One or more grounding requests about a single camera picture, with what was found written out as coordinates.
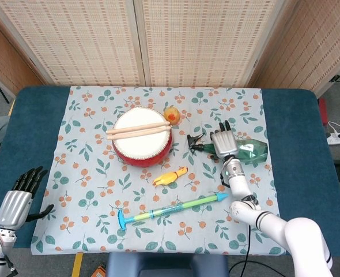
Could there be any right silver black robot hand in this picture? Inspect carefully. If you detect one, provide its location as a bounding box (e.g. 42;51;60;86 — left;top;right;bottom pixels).
209;119;240;162

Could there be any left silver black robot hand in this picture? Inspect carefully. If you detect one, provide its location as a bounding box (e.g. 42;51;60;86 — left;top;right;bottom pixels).
0;166;55;230

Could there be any green plastic spray bottle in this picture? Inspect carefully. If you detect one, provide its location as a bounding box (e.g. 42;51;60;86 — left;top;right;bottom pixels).
187;133;269;167

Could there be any yellow rubber duck toy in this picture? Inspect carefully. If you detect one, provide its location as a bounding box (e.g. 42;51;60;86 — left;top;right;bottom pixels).
163;106;182;126

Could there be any yellow rubber chicken toy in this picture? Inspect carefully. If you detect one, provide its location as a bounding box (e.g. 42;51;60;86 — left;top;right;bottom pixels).
152;166;188;188

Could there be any floral fruit print tablecloth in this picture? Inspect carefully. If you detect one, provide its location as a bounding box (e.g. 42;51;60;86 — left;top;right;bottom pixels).
31;85;288;256

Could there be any red drum white skin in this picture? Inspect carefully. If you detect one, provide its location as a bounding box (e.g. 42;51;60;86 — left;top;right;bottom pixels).
112;106;173;169

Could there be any blue green water pump toy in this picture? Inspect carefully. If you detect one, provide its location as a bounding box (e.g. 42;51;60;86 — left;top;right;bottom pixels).
117;193;229;231

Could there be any wooden drumstick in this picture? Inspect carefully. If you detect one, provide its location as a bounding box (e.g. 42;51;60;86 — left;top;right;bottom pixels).
105;126;172;141
105;121;171;135

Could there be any blue chair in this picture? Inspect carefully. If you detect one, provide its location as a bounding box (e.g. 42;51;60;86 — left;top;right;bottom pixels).
105;253;229;277

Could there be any woven folding screen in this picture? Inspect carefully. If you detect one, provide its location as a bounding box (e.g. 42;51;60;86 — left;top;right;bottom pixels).
0;0;340;98

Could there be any black cable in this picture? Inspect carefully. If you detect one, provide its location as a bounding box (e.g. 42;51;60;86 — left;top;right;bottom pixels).
236;224;292;277

